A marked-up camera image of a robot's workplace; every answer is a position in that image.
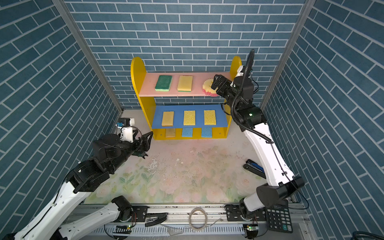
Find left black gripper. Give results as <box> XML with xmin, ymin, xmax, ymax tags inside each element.
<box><xmin>107</xmin><ymin>128</ymin><xmax>154</xmax><ymax>174</ymax></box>

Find pale yellow orange-backed sponge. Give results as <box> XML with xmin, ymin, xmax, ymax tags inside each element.
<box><xmin>166</xmin><ymin>129</ymin><xmax>176</xmax><ymax>138</ymax></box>

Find yellow smiley face sponge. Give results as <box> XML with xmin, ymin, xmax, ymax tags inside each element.
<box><xmin>202</xmin><ymin>79</ymin><xmax>219</xmax><ymax>97</ymax></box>

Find bright yellow sponge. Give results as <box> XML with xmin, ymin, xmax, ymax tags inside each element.
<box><xmin>204</xmin><ymin>110</ymin><xmax>217</xmax><ymax>126</ymax></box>
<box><xmin>183</xmin><ymin>110</ymin><xmax>196</xmax><ymax>126</ymax></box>

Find blue sponge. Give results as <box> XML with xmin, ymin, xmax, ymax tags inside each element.
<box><xmin>182</xmin><ymin>128</ymin><xmax>193</xmax><ymax>138</ymax></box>
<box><xmin>201</xmin><ymin>128</ymin><xmax>213</xmax><ymax>138</ymax></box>

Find green scouring pad sponge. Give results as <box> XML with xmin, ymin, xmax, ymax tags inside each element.
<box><xmin>155</xmin><ymin>75</ymin><xmax>173</xmax><ymax>92</ymax></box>

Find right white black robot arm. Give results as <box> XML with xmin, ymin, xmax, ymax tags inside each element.
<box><xmin>212</xmin><ymin>75</ymin><xmax>305</xmax><ymax>219</ymax></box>

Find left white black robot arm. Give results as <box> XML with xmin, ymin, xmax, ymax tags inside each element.
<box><xmin>4</xmin><ymin>129</ymin><xmax>154</xmax><ymax>240</ymax></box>

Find yellow shelf with coloured boards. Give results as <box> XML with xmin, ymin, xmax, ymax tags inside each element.
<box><xmin>131</xmin><ymin>57</ymin><xmax>232</xmax><ymax>140</ymax></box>

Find black blue stapler on table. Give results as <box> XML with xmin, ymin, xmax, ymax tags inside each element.
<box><xmin>243</xmin><ymin>159</ymin><xmax>266</xmax><ymax>179</ymax></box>

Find black desk calculator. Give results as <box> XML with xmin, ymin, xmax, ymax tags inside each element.
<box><xmin>265</xmin><ymin>200</ymin><xmax>293</xmax><ymax>234</ymax></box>

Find green handled cutting pliers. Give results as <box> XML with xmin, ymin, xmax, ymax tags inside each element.
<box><xmin>132</xmin><ymin>152</ymin><xmax>148</xmax><ymax>159</ymax></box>

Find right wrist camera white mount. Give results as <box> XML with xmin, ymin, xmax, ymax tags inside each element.
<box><xmin>236</xmin><ymin>66</ymin><xmax>245</xmax><ymax>77</ymax></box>

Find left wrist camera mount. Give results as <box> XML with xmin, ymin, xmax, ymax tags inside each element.
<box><xmin>117</xmin><ymin>118</ymin><xmax>135</xmax><ymax>143</ymax></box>

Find black corrugated cable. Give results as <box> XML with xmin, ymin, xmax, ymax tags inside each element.
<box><xmin>230</xmin><ymin>48</ymin><xmax>274</xmax><ymax>144</ymax></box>

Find aluminium front rail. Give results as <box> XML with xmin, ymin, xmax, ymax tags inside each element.
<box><xmin>83</xmin><ymin>203</ymin><xmax>317</xmax><ymax>240</ymax></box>

